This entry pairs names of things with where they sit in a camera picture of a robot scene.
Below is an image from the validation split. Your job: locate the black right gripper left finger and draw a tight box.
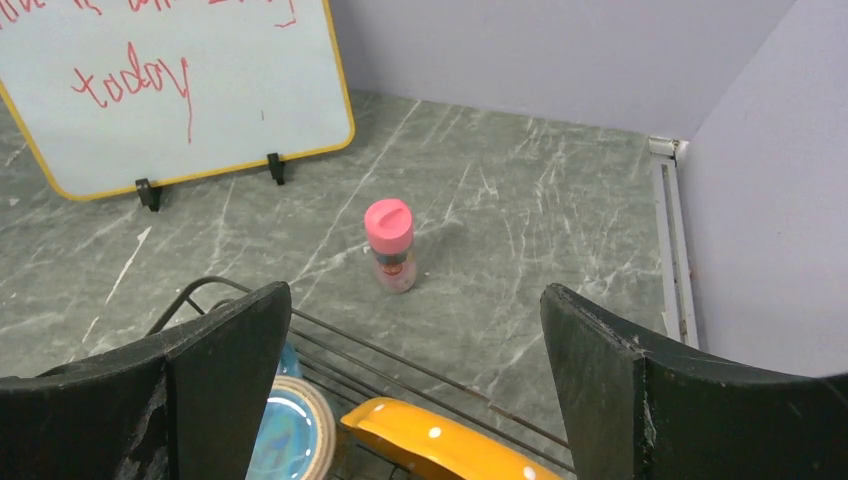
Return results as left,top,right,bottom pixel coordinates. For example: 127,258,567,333
1,282,292,479

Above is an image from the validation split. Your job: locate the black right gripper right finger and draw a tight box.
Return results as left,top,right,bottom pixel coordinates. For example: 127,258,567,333
540,284,847,479

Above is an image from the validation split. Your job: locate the blue butterfly mug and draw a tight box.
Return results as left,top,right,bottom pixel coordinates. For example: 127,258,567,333
246,342,337,479

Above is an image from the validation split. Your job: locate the yellow polka-dot plate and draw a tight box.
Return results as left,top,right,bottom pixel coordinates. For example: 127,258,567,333
341,397,559,480

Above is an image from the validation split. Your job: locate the pink-lid spice bottle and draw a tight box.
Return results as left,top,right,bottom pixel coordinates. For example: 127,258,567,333
364,198,417,293

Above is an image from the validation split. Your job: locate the yellow-framed whiteboard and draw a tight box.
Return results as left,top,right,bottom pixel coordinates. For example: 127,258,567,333
1,1,355,201

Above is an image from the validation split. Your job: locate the aluminium rail at wall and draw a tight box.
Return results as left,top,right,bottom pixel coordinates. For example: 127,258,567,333
648,136,701,349

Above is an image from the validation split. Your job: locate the black wire dish rack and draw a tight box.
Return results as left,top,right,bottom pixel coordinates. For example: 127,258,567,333
145,276,576,479

